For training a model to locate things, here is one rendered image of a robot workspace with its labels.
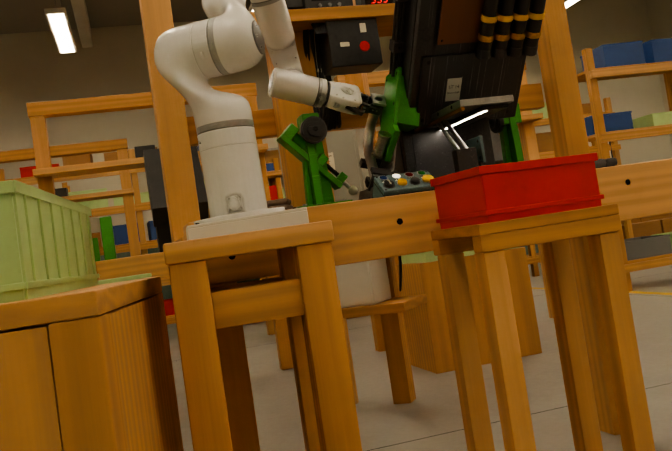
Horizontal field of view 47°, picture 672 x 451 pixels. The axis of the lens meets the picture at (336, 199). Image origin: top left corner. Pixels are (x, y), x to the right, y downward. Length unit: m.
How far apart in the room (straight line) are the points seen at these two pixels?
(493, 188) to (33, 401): 0.99
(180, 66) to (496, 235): 0.74
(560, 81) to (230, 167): 1.62
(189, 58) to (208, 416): 0.71
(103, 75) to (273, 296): 11.11
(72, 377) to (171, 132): 1.41
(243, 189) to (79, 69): 11.02
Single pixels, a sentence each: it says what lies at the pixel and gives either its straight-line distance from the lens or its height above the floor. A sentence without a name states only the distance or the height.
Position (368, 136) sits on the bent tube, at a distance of 2.32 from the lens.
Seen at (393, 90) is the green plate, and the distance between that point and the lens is 2.24.
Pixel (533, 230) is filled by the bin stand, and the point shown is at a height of 0.77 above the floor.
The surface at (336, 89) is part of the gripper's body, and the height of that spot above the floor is 1.24.
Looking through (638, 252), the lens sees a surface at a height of 0.32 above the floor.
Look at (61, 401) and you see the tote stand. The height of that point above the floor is 0.65.
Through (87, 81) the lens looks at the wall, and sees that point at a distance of 12.48.
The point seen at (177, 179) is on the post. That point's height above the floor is 1.07.
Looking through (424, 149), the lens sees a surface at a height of 1.05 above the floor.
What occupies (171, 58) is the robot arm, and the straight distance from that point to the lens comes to 1.64.
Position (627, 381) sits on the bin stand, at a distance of 1.82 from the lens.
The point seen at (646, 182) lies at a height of 0.84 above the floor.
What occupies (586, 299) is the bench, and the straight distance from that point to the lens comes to 2.91.
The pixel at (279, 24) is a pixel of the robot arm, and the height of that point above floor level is 1.41.
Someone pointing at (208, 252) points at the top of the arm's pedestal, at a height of 0.82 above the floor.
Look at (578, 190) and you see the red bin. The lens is 1.80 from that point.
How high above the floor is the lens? 0.81
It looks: 3 degrees up
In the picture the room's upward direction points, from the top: 8 degrees counter-clockwise
